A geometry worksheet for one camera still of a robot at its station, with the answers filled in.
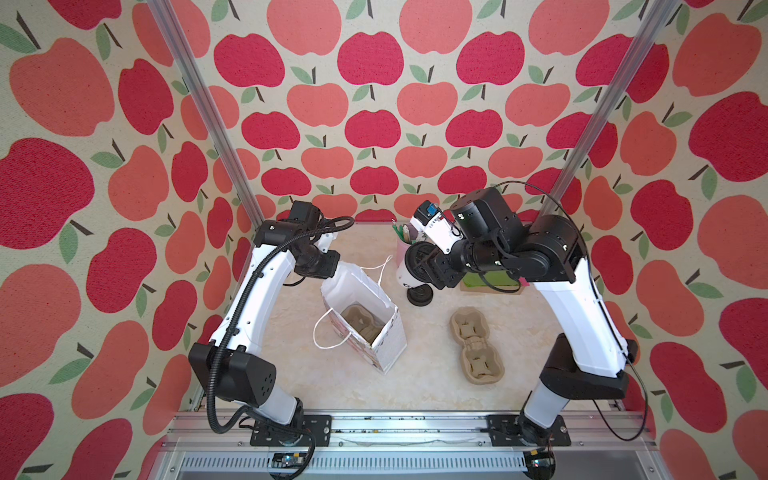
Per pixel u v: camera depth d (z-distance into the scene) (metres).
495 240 0.38
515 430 0.73
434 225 0.50
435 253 0.50
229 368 0.41
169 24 0.71
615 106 0.85
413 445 0.73
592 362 0.42
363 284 0.77
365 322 0.93
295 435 0.67
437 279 0.51
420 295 0.98
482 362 0.82
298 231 0.52
